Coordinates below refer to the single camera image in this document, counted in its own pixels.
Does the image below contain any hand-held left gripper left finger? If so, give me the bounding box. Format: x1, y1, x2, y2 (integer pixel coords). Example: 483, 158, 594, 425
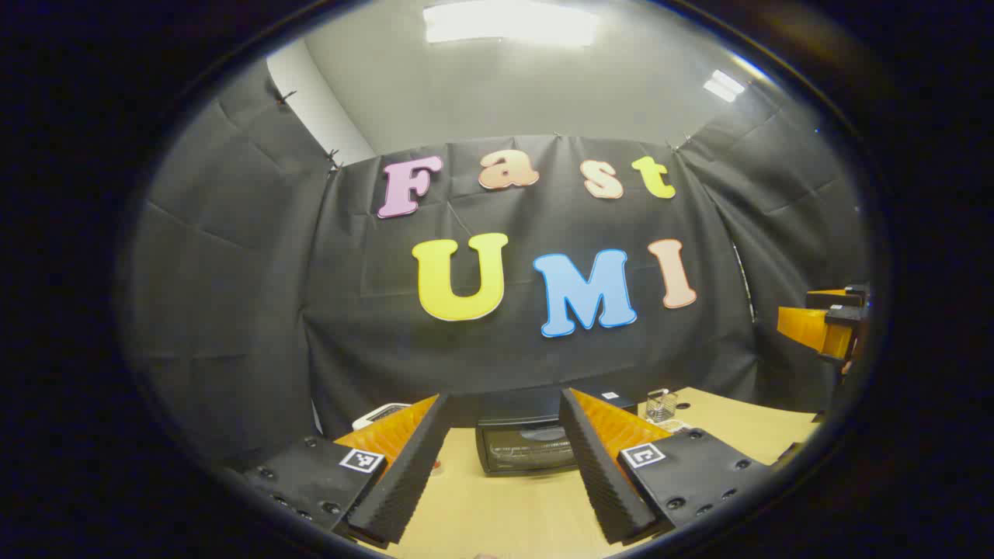
225, 392, 454, 546

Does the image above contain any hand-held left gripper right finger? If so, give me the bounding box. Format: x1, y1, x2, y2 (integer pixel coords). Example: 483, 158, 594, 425
559, 387, 776, 546

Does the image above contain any black electric oven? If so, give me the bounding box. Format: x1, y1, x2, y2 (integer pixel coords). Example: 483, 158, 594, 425
475, 386, 641, 476

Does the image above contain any white toaster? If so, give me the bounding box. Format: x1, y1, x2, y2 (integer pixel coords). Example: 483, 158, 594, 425
352, 402, 412, 432

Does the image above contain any black backdrop cloth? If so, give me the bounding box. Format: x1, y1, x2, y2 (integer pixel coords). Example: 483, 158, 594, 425
124, 58, 871, 470

